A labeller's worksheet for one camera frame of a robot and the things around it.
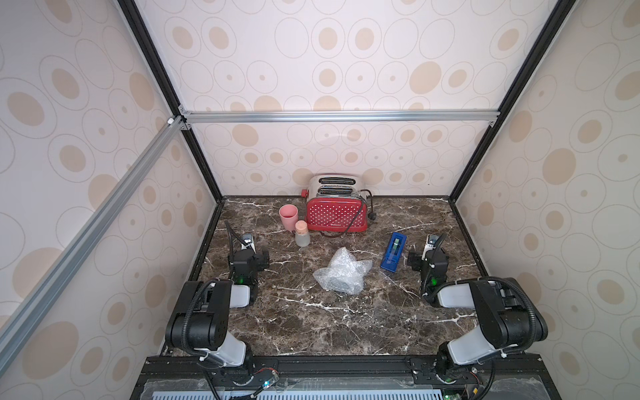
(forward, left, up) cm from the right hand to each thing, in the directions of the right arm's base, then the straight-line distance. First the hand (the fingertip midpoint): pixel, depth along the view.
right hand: (437, 251), depth 93 cm
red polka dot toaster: (+12, +39, +12) cm, 42 cm away
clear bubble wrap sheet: (-13, +35, +2) cm, 37 cm away
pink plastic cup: (+11, +57, +5) cm, 59 cm away
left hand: (-2, +68, +3) cm, 68 cm away
